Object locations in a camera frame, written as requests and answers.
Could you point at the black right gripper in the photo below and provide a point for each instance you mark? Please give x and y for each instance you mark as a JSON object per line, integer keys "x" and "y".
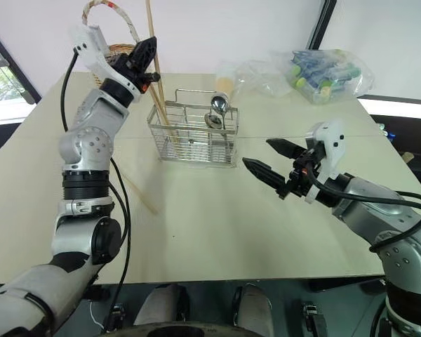
{"x": 303, "y": 175}

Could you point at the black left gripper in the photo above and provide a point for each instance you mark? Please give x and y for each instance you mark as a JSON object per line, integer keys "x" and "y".
{"x": 131, "y": 75}

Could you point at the wooden chopstick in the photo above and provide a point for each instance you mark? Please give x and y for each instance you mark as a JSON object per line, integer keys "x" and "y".
{"x": 151, "y": 24}
{"x": 142, "y": 194}
{"x": 160, "y": 105}

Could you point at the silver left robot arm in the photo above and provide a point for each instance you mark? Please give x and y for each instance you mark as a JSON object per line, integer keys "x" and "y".
{"x": 87, "y": 140}

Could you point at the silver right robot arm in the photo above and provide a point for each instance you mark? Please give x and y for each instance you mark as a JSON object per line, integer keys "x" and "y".
{"x": 368, "y": 207}

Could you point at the small metal spoon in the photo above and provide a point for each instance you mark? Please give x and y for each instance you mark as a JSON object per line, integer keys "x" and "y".
{"x": 213, "y": 120}

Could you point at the large metal spoon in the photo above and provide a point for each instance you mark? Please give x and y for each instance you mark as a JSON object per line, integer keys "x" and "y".
{"x": 219, "y": 103}

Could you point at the clear plastic bag with cups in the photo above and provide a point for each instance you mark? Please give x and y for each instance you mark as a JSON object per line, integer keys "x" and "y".
{"x": 247, "y": 79}

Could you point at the plastic bag of bottles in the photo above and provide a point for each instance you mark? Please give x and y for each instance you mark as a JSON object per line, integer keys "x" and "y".
{"x": 322, "y": 75}

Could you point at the small clutter on side table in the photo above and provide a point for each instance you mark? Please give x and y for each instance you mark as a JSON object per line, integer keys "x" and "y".
{"x": 388, "y": 131}

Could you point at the dark side table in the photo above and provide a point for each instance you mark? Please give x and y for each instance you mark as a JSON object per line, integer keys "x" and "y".
{"x": 407, "y": 140}

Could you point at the grey rounded robot foot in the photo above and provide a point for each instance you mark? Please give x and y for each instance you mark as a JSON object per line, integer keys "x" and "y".
{"x": 159, "y": 305}
{"x": 254, "y": 309}

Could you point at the dark round robot body rim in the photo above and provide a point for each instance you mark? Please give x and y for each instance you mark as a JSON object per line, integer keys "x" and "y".
{"x": 193, "y": 330}

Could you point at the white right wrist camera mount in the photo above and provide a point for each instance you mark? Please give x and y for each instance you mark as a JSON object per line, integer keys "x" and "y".
{"x": 331, "y": 140}

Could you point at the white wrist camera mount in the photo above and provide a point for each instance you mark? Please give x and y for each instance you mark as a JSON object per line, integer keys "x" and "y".
{"x": 91, "y": 42}
{"x": 331, "y": 140}

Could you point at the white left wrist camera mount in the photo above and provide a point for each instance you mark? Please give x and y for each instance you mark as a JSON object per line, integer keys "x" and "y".
{"x": 91, "y": 42}

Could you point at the black window frame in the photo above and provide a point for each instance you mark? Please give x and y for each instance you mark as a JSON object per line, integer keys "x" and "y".
{"x": 17, "y": 70}

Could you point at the black wall pillar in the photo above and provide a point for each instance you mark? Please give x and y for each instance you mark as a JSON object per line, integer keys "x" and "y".
{"x": 321, "y": 24}

